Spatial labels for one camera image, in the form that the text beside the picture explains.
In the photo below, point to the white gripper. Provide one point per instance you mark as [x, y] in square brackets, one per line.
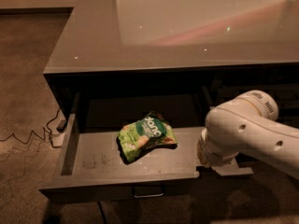
[207, 152]

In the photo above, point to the grey drawer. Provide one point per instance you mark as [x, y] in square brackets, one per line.
[90, 167]

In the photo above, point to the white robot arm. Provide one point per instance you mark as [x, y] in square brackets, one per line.
[248, 125]

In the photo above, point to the grey drawer cabinet counter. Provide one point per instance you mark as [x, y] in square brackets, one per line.
[214, 49]

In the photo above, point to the green snack bag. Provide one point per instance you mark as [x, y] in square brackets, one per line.
[137, 139]

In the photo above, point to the black power adapter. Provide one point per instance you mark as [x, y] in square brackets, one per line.
[61, 125]

